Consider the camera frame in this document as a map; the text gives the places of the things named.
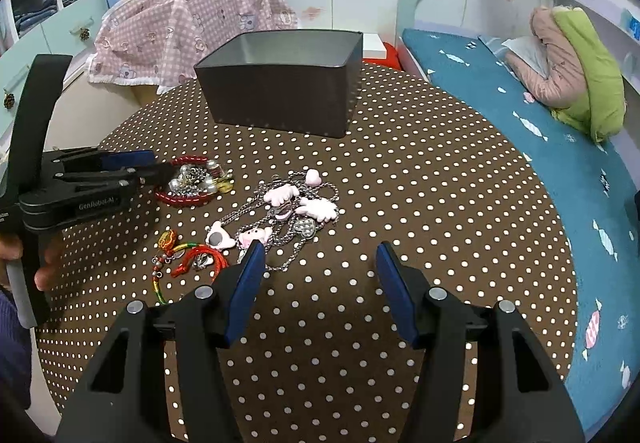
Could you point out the folded pink green quilt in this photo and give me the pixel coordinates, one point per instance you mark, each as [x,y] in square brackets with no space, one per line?
[590,68]

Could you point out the white board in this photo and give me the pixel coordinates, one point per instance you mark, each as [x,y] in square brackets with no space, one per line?
[372,43]

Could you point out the teal drawer cabinet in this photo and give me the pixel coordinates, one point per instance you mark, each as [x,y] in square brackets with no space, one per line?
[50,43]

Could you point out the blue candy-print bed sheet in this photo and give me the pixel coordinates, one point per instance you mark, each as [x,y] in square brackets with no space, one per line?
[500,88]

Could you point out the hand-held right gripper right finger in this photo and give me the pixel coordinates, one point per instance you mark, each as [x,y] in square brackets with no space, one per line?
[395,288]

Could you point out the brown polka-dot tablecloth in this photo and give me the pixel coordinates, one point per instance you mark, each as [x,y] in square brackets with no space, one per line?
[400,183]

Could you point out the red storage box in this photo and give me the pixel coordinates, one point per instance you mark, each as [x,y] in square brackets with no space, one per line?
[390,58]

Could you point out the person's left hand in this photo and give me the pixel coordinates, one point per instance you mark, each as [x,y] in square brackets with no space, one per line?
[47,273]

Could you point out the dark cloth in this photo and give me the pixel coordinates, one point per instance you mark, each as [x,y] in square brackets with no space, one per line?
[634,218]

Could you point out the pink heart charm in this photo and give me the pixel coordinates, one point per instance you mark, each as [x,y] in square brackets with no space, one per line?
[314,177]

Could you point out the dark grey metal box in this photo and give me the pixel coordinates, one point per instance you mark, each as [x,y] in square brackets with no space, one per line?
[280,98]

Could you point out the pink checkered cloth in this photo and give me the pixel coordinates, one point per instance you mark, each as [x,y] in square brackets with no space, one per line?
[200,23]

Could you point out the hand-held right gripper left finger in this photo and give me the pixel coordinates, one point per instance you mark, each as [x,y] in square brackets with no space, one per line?
[247,288]

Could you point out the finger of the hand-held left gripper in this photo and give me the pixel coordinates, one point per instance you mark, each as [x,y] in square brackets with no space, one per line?
[135,156]
[150,174]

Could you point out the white pillow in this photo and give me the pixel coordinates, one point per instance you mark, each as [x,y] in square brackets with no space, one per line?
[525,50]

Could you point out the folded blue jeans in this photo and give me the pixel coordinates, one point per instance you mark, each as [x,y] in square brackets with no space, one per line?
[35,15]

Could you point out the person's left forearm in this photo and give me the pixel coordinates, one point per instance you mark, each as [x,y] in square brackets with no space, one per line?
[12,348]

